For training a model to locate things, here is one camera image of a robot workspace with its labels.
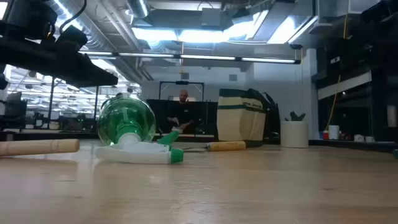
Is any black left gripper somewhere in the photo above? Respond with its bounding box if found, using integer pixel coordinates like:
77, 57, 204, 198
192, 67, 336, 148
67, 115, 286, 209
0, 37, 119, 88

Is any green spray bottle white trigger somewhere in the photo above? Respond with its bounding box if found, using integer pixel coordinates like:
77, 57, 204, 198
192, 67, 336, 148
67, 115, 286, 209
95, 93, 185, 165

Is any garden trowel wooden handle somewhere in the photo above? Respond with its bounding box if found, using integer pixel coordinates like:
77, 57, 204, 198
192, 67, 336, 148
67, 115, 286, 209
182, 141, 247, 153

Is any beige green gardening bag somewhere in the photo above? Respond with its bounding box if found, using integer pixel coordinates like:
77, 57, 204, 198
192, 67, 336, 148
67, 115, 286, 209
216, 88, 281, 147

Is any dark monitor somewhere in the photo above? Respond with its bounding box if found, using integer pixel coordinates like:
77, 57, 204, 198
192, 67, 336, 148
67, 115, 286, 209
4, 91, 28, 118

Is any person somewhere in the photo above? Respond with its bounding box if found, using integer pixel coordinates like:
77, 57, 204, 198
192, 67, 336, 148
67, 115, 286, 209
166, 89, 197, 134

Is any long ceiling light fixture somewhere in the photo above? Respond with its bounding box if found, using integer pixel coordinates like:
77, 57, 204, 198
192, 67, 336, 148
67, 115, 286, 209
79, 50, 302, 65

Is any green succulent plant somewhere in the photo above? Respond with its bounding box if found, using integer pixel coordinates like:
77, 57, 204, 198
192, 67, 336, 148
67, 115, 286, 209
284, 111, 307, 122

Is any white plant pot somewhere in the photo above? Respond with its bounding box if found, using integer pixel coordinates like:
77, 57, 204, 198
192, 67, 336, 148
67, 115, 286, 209
280, 120, 310, 149

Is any white roll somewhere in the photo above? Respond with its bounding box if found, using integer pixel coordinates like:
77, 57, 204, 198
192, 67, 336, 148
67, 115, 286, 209
328, 124, 340, 141

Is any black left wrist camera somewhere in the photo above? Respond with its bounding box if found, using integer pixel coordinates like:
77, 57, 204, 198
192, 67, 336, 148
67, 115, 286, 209
55, 24, 89, 54

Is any tall black metal frame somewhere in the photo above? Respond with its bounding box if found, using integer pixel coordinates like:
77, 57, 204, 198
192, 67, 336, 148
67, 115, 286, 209
47, 77, 100, 130

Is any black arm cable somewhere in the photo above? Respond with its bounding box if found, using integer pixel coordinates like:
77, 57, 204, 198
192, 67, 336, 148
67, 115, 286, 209
58, 0, 88, 34

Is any silver ventilation duct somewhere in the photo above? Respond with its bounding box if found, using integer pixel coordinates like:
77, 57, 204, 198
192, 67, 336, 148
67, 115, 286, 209
126, 0, 150, 19

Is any black metal frame with camera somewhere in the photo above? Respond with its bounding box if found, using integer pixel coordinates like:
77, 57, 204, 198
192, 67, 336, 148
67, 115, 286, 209
159, 80, 205, 102

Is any yellow hanging cable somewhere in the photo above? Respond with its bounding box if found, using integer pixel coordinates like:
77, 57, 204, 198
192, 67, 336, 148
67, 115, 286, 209
325, 14, 348, 131

